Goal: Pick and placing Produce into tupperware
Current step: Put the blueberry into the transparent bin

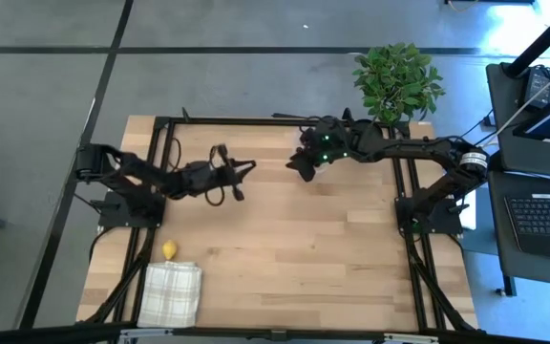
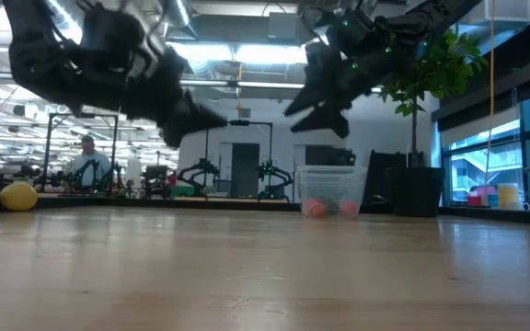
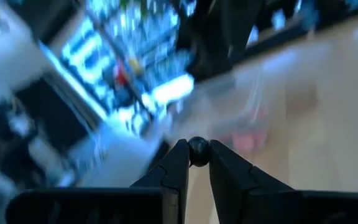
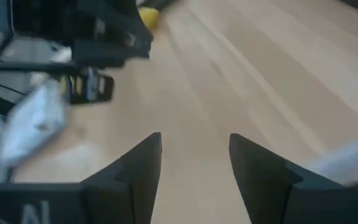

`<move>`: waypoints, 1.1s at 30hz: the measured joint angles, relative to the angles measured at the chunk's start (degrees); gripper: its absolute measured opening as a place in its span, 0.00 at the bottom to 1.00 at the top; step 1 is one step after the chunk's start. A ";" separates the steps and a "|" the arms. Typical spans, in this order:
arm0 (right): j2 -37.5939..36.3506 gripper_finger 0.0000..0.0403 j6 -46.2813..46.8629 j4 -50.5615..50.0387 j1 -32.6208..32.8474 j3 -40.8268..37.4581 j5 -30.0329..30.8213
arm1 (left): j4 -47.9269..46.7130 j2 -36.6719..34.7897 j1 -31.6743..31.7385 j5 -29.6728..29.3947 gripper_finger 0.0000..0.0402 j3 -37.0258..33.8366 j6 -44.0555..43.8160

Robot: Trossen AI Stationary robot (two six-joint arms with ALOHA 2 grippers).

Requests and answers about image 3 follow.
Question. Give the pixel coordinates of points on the green leafy plant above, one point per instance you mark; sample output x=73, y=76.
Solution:
x=124, y=3

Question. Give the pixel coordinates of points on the small dark blueberry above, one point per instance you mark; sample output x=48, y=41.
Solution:
x=199, y=151

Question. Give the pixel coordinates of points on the clear plastic tupperware container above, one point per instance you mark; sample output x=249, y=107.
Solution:
x=228, y=109

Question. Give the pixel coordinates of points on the black plant pot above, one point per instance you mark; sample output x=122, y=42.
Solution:
x=216, y=40

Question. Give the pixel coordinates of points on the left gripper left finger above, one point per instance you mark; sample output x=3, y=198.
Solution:
x=176, y=174

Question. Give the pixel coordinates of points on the pink raspberry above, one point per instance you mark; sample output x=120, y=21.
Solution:
x=247, y=141

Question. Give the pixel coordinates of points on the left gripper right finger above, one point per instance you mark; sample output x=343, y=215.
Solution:
x=228, y=183

